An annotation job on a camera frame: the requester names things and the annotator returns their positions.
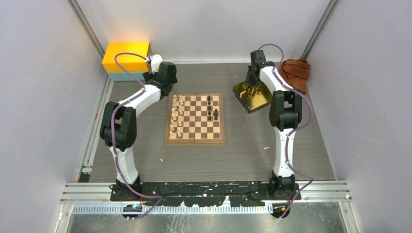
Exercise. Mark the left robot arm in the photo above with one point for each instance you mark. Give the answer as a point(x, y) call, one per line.
point(119, 123)

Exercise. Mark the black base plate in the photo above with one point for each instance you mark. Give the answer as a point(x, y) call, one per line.
point(203, 194)

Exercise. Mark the dark chess piece column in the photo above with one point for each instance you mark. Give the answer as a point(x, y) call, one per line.
point(216, 114)

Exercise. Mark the yellow drawer box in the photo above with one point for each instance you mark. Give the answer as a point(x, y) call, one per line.
point(131, 62)

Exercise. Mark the wooden chess board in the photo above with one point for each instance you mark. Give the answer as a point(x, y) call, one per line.
point(187, 122)

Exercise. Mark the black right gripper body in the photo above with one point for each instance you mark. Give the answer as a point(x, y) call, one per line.
point(251, 80)

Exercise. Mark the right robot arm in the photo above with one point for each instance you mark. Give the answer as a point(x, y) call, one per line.
point(284, 116)

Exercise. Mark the aluminium frame rail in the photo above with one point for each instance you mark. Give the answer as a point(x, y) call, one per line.
point(94, 198)

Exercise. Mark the teal drawer box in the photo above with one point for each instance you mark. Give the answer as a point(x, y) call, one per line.
point(124, 77)

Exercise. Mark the yellow tin tray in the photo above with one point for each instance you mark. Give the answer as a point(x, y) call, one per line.
point(252, 98)

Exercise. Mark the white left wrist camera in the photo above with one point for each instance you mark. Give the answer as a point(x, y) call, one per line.
point(155, 61)

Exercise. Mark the brown cloth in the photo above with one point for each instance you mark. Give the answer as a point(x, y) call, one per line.
point(295, 73)

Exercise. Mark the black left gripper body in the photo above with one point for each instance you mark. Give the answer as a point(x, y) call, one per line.
point(150, 75)

